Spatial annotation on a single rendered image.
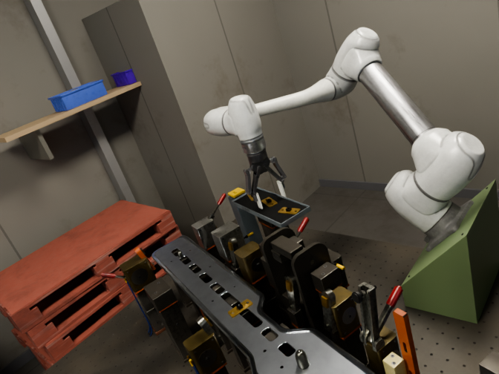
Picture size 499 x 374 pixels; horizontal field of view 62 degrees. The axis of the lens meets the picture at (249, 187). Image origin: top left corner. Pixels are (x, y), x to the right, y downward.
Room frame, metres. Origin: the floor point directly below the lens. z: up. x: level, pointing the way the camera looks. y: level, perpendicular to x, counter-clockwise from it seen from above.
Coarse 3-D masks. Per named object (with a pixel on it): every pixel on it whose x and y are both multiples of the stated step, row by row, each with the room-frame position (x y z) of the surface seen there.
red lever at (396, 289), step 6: (396, 288) 0.83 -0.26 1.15; (396, 294) 0.82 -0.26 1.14; (390, 300) 0.82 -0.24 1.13; (396, 300) 0.81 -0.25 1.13; (390, 306) 0.81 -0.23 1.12; (384, 312) 0.81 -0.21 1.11; (390, 312) 0.80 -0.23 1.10; (378, 318) 0.81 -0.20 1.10; (384, 318) 0.79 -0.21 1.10; (384, 324) 0.79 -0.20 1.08
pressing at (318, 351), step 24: (192, 240) 1.72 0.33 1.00; (168, 264) 1.59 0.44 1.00; (192, 264) 1.52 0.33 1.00; (216, 264) 1.46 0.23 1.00; (192, 288) 1.35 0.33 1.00; (240, 288) 1.25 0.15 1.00; (216, 312) 1.16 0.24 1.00; (264, 312) 1.08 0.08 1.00; (240, 336) 1.02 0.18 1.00; (288, 336) 0.95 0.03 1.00; (312, 336) 0.92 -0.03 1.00; (264, 360) 0.89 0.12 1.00; (288, 360) 0.87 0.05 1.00; (312, 360) 0.84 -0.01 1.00; (336, 360) 0.81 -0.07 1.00
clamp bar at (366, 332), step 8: (360, 288) 0.80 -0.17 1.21; (368, 288) 0.78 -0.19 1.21; (352, 296) 0.78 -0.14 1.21; (360, 296) 0.77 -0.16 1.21; (368, 296) 0.77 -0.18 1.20; (360, 304) 0.80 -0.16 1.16; (368, 304) 0.77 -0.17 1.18; (376, 304) 0.78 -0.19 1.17; (368, 312) 0.79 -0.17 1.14; (376, 312) 0.77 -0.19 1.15; (368, 320) 0.79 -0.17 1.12; (376, 320) 0.77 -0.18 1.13; (368, 328) 0.79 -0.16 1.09; (376, 328) 0.77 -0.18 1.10; (376, 336) 0.77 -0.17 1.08
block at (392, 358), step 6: (390, 354) 0.72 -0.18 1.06; (396, 354) 0.72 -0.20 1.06; (384, 360) 0.71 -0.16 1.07; (390, 360) 0.70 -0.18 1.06; (396, 360) 0.70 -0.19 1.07; (402, 360) 0.69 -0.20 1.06; (384, 366) 0.71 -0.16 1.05; (390, 366) 0.69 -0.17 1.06; (396, 366) 0.68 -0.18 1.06; (402, 366) 0.69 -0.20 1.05; (390, 372) 0.70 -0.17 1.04; (396, 372) 0.68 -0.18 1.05; (402, 372) 0.69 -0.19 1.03
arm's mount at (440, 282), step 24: (480, 192) 1.31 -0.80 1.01; (480, 216) 1.14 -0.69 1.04; (456, 240) 1.09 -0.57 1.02; (480, 240) 1.13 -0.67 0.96; (432, 264) 1.13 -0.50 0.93; (456, 264) 1.07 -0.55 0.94; (480, 264) 1.11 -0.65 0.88; (408, 288) 1.20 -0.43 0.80; (432, 288) 1.14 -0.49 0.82; (456, 288) 1.08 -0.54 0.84; (480, 288) 1.09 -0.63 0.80; (432, 312) 1.15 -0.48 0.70; (456, 312) 1.09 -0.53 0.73; (480, 312) 1.07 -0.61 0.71
